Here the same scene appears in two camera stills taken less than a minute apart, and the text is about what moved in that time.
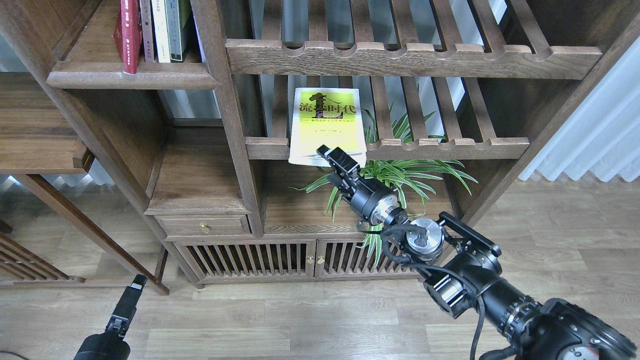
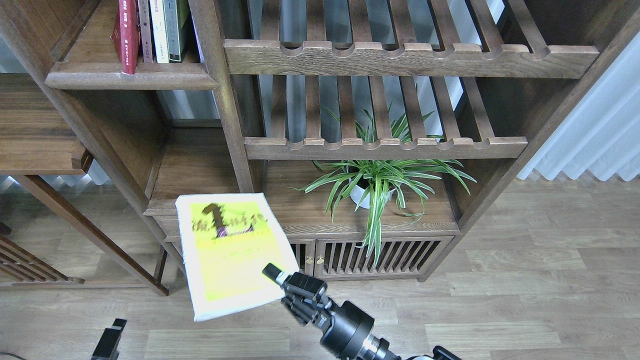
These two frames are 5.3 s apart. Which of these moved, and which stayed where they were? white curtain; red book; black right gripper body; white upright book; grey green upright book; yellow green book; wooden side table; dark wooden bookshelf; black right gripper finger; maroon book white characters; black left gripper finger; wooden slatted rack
Moved: black left gripper finger; yellow green book; black right gripper body; black right gripper finger
Stayed: wooden side table; white curtain; white upright book; grey green upright book; wooden slatted rack; maroon book white characters; dark wooden bookshelf; red book
